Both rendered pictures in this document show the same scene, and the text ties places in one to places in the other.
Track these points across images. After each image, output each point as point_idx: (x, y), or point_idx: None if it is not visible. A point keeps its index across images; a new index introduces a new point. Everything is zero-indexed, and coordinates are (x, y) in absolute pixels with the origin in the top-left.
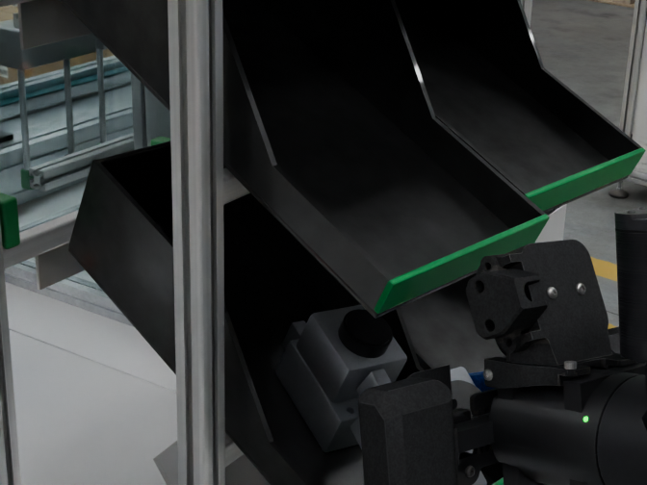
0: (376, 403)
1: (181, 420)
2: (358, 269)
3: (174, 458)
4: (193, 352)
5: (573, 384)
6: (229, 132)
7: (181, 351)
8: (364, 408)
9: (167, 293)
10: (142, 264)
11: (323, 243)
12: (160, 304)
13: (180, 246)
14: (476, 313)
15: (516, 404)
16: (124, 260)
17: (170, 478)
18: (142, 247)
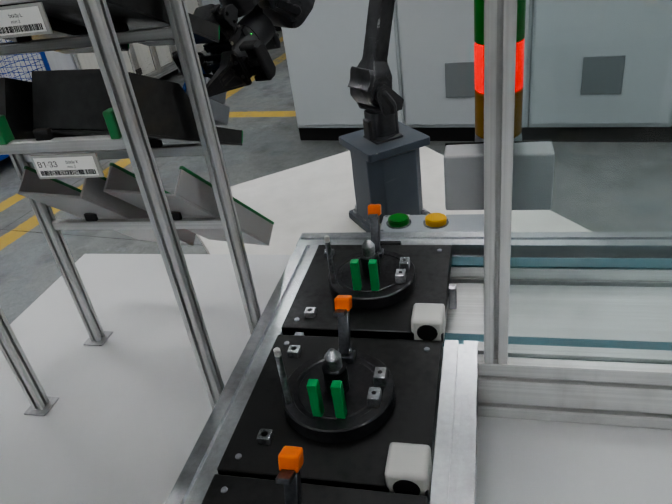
0: (260, 42)
1: (211, 128)
2: (211, 28)
3: (182, 182)
4: (206, 94)
5: (244, 28)
6: (164, 6)
7: (204, 98)
8: (259, 47)
9: (162, 103)
10: (149, 100)
11: (201, 27)
12: (161, 112)
13: (193, 51)
14: (230, 21)
15: (237, 47)
16: (141, 107)
17: (184, 194)
18: (147, 92)
